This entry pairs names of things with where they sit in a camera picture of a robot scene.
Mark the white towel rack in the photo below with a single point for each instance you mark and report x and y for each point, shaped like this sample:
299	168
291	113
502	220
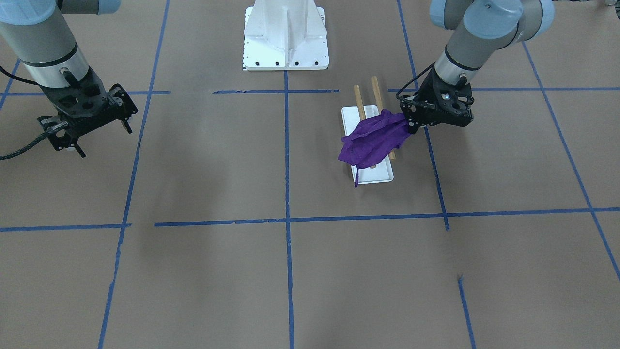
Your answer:
365	111

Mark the purple towel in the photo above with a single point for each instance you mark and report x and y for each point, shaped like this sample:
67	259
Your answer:
368	143

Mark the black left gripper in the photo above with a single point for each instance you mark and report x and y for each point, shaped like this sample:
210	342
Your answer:
424	99

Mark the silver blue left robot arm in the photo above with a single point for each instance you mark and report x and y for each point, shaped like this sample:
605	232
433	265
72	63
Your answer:
479	28

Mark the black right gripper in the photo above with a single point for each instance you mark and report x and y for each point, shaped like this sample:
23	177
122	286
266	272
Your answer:
117	101

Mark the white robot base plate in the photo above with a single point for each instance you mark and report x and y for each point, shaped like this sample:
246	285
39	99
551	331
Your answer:
284	35

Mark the brown paper table cover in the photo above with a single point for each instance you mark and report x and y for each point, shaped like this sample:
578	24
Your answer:
225	220

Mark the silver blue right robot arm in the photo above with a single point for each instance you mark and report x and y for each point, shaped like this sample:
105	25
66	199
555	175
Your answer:
39	35

